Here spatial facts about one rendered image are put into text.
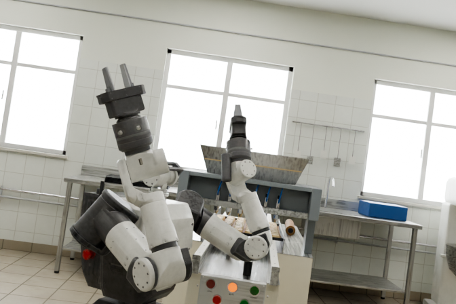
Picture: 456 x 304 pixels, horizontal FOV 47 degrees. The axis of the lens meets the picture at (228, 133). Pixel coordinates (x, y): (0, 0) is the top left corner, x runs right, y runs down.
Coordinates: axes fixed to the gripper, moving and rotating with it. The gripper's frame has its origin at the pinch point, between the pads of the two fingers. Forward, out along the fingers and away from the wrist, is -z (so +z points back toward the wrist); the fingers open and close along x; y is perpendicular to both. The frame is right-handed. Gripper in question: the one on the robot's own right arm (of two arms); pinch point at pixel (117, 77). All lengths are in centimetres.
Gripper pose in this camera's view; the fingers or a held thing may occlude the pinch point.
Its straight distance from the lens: 134.2
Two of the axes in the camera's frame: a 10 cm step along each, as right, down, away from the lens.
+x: 8.0, -2.5, 5.5
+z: 2.6, 9.6, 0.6
